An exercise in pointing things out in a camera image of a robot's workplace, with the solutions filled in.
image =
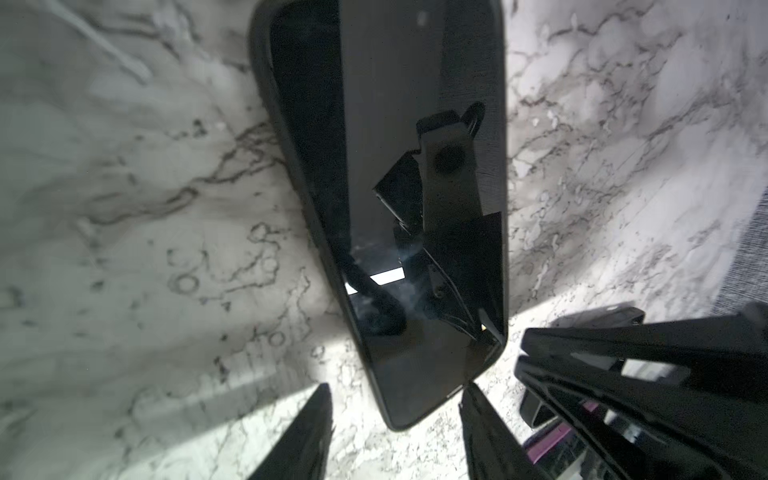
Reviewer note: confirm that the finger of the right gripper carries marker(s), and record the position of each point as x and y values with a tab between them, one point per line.
712	427
660	348

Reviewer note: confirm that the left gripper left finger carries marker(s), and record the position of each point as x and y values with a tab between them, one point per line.
302	451

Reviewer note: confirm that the black smartphone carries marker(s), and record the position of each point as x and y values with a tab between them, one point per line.
414	198
560	453

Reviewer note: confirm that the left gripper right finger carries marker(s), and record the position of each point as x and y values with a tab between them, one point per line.
492	451

